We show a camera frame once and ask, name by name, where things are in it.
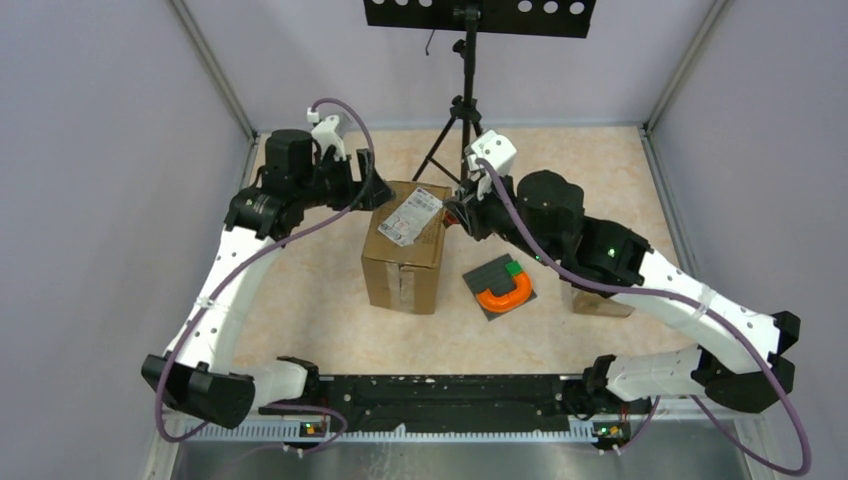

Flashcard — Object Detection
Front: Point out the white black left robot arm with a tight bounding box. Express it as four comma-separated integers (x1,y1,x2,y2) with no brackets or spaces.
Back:
141,129,393,429

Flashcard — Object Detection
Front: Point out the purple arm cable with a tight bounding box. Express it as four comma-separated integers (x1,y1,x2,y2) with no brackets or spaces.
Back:
153,97,378,457
474,156,814,478

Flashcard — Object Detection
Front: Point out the black perforated tripod tray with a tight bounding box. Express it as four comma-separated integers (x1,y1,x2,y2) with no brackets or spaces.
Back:
363,0,596,39

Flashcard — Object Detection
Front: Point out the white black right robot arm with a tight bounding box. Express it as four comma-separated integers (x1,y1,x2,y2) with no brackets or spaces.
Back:
446,170,800,413

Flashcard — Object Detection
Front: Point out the large cardboard express box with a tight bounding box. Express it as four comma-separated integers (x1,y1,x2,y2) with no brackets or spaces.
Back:
361,181,452,315

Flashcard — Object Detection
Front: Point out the black tripod stand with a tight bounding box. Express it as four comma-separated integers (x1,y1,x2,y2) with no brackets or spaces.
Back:
412,1,494,184

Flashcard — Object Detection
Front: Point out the white shipping label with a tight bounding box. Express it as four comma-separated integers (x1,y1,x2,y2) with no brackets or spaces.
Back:
377,183,443,247

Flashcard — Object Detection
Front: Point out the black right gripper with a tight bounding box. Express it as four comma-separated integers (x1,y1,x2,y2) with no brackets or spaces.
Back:
446,166,556,268

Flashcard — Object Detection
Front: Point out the small cardboard box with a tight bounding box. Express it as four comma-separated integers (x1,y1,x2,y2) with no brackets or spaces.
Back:
561,282,635,318

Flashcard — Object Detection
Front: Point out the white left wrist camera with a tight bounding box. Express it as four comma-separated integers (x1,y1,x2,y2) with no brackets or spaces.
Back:
306,107,352,162

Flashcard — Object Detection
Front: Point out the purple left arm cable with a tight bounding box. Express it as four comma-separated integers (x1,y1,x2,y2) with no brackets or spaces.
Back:
153,97,378,457

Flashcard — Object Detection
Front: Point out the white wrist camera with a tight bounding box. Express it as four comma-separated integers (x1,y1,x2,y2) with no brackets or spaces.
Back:
464,130,517,200
306,107,352,162

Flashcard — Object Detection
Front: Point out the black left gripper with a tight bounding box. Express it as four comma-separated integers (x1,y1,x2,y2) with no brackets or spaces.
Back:
296,147,395,211

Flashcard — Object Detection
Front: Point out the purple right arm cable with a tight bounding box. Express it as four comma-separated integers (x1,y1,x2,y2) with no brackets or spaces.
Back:
474,156,814,478

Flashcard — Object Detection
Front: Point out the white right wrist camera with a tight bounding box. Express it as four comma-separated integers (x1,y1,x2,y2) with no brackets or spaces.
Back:
464,130,517,200

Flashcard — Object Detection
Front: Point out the green block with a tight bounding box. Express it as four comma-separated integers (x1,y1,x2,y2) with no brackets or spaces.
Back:
505,261,523,276

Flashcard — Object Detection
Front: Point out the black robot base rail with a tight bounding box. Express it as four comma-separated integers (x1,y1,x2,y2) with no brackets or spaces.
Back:
259,374,651,434

